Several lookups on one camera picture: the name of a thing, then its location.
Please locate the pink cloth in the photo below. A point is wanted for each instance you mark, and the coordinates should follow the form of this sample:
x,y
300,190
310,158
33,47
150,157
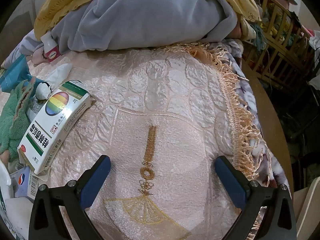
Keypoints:
x,y
33,55

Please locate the purple white patterned fleece blanket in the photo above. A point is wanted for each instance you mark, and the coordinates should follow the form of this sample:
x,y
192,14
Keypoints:
x,y
246,92

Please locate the grey fleece blanket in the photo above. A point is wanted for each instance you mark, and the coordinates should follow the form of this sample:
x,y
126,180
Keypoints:
x,y
150,17

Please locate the blue packet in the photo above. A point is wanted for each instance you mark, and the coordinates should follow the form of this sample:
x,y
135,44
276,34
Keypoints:
x,y
12,72

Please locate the white round bin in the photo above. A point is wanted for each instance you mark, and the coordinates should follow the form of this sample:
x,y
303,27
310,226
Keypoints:
x,y
307,200

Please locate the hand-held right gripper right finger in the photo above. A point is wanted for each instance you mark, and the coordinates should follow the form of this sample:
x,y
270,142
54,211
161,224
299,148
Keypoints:
x,y
230,182

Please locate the wooden crib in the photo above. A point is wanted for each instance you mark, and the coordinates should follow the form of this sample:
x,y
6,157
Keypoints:
x,y
282,52

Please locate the pink embroidered fringed bedspread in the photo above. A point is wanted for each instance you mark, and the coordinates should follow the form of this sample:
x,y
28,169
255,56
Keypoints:
x,y
162,92

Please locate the wooden bed frame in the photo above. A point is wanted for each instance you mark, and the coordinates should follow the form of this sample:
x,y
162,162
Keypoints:
x,y
270,117

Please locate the white medicine box rainbow circle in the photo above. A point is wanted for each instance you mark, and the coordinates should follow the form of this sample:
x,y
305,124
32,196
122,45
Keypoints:
x,y
50,130

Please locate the white pill bottle pink label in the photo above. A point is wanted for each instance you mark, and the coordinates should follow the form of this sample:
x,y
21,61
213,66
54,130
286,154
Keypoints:
x,y
51,52

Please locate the lavender white medicine box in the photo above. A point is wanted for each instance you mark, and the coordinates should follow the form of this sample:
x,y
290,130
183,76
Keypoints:
x,y
21,180

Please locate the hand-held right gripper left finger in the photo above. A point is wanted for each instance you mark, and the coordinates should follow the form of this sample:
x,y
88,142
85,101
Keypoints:
x,y
96,180

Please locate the white packaging bag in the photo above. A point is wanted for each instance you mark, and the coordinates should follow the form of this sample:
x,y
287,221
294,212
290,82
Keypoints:
x,y
10,205

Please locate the grey crumpled wrapper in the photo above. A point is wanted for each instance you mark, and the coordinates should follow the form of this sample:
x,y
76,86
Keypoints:
x,y
15,120

